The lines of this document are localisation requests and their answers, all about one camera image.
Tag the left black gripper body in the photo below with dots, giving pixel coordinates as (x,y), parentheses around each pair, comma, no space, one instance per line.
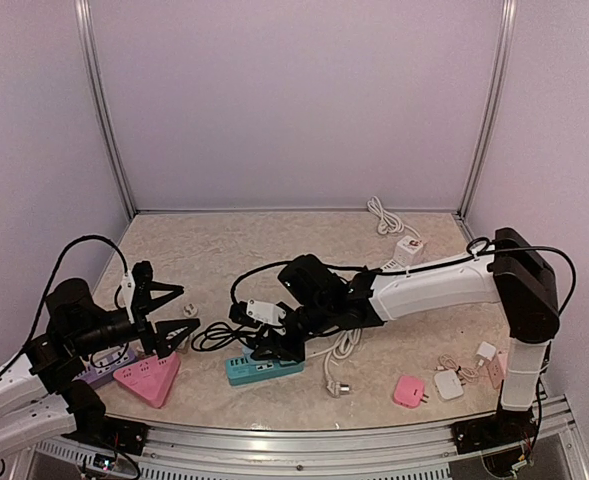
(145,330)

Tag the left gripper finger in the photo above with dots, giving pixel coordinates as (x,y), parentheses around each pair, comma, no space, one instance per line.
(158,294)
(171,333)

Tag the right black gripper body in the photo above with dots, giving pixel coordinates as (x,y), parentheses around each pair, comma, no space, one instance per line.
(297,347)

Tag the teal power strip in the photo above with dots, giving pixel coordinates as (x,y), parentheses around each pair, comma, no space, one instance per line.
(244,370)

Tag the purple power strip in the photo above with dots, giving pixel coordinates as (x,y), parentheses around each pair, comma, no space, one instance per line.
(100,369)

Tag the white cube socket adapter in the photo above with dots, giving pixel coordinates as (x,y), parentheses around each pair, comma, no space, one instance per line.
(407,252)

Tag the white square charger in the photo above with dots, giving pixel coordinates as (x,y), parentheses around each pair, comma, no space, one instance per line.
(448,385)

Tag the small white charger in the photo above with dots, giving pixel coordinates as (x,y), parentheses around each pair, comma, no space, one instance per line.
(485,353)

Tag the pink cube socket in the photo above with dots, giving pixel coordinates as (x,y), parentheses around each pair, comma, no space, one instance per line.
(496,369)

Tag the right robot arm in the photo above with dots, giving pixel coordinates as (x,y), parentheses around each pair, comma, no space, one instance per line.
(506,270)

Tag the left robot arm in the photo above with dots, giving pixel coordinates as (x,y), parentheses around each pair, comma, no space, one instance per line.
(41,394)

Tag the white round plug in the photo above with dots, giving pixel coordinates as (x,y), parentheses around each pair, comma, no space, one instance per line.
(190,311)

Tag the pink square plug adapter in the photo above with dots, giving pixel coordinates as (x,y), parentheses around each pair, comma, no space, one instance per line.
(410,392)

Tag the pink triangular power strip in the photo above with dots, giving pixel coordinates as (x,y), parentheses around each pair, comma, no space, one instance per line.
(150,379)

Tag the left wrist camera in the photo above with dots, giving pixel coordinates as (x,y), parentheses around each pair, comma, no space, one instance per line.
(135,290)

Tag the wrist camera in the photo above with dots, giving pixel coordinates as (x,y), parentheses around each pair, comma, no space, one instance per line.
(135,290)
(255,313)

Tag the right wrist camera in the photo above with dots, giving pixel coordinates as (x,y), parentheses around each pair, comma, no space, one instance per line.
(255,313)

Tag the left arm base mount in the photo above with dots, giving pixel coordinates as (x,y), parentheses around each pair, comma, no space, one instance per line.
(109,432)

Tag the aluminium front rail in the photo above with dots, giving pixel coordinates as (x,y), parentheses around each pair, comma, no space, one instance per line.
(421,451)

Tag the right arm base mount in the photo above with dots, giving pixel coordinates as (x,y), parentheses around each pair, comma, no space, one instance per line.
(503,427)

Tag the right aluminium corner post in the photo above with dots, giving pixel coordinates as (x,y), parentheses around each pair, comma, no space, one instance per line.
(491,108)

